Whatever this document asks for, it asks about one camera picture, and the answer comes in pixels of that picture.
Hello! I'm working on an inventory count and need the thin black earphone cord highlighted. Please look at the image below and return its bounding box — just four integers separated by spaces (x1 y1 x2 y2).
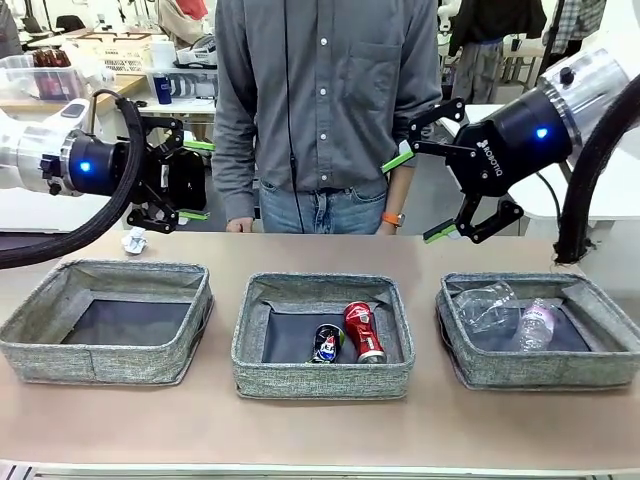
283 0 305 235

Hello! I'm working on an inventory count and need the clear plastic bottle purple label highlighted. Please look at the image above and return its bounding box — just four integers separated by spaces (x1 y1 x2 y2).
509 298 556 355

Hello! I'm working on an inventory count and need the black stand pole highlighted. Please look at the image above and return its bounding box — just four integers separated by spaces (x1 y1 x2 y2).
542 0 566 66

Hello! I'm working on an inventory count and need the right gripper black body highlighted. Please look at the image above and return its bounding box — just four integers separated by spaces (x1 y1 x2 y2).
447 82 574 201

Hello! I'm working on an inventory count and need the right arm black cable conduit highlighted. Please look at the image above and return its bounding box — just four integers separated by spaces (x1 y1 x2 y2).
551 72 640 266

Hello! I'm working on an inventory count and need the white plastic jug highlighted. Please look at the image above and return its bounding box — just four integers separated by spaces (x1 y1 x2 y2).
149 36 177 71

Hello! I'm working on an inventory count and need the person's right forearm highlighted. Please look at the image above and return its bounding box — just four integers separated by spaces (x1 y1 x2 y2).
212 99 261 224

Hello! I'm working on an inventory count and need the clear plastic storage box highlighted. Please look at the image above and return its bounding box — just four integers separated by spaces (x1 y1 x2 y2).
0 53 85 105

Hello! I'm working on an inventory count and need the large white table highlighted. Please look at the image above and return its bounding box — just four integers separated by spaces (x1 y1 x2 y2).
437 103 640 239

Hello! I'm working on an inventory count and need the dark blue water bottle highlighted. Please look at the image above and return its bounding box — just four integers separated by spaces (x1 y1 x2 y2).
152 71 175 106

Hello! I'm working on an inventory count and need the hanging beige jacket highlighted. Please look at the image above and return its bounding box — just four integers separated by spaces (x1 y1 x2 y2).
158 0 217 39

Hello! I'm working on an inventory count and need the crumpled white paper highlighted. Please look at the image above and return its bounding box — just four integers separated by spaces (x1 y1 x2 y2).
121 226 151 256

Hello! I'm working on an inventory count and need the black backpack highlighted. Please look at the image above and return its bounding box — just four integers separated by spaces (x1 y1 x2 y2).
167 148 208 211

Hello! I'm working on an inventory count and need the figure in dark jacket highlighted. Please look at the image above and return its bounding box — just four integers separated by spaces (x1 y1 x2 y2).
446 0 547 105

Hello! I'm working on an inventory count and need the white plastic crate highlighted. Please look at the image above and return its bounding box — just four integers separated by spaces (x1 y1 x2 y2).
101 41 154 76

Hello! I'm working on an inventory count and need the white and black bag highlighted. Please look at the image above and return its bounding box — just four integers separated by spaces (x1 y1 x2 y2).
173 33 219 70

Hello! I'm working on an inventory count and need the small white desk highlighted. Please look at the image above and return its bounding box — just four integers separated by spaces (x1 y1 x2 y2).
115 67 219 146

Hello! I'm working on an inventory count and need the wooden frame tray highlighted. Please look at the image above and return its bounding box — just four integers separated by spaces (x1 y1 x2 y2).
79 30 154 45

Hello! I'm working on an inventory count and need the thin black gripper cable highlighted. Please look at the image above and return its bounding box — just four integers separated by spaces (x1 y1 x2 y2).
537 172 562 221

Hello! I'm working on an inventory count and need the hanging plaid shirt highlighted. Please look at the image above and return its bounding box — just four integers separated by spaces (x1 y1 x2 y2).
543 0 607 56

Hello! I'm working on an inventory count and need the grey fabric basket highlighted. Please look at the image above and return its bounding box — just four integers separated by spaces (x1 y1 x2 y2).
434 271 640 392
0 258 216 387
230 272 416 401

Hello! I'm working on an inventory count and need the crushed red soda can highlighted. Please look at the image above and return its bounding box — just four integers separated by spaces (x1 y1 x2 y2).
342 301 388 365

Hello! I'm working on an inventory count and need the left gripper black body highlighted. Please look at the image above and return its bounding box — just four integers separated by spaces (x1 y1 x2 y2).
59 129 172 202

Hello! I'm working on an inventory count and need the clear plastic cup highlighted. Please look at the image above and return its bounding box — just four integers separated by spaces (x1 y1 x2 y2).
452 280 521 335

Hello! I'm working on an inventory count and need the person's left forearm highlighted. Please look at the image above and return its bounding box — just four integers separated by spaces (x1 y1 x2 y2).
384 94 444 216

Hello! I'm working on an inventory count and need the person in grey shirt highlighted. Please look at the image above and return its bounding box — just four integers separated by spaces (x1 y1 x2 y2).
212 0 444 235

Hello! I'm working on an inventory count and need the brown glass bottles pack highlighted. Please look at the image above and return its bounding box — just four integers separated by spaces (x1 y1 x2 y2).
32 48 71 69

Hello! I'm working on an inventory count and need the crushed black Pepsi can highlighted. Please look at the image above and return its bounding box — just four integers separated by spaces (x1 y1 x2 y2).
305 323 347 365

